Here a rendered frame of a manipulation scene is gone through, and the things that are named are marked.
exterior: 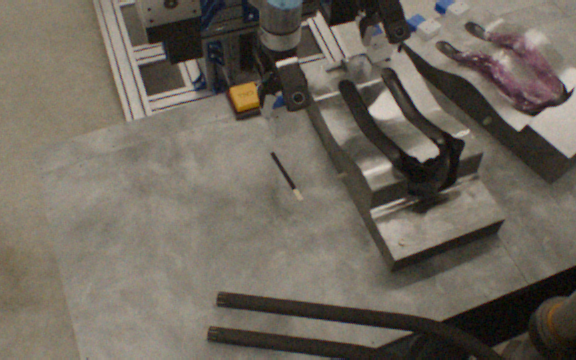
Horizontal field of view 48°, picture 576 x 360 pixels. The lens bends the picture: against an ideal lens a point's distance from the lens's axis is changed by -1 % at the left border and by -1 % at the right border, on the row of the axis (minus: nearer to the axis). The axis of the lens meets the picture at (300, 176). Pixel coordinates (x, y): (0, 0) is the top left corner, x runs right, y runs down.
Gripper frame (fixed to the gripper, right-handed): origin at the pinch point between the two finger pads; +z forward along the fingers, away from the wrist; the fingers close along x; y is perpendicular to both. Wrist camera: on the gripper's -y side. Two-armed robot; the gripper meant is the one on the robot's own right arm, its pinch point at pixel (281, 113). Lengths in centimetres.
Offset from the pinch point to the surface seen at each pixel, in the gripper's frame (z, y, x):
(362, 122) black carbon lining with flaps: 7.2, -3.5, -18.0
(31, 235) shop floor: 95, 50, 71
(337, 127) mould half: 6.6, -3.1, -12.0
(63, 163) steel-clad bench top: 15, 15, 46
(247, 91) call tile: 11.3, 17.1, 1.6
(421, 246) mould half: 8.9, -34.8, -16.4
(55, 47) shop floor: 95, 134, 46
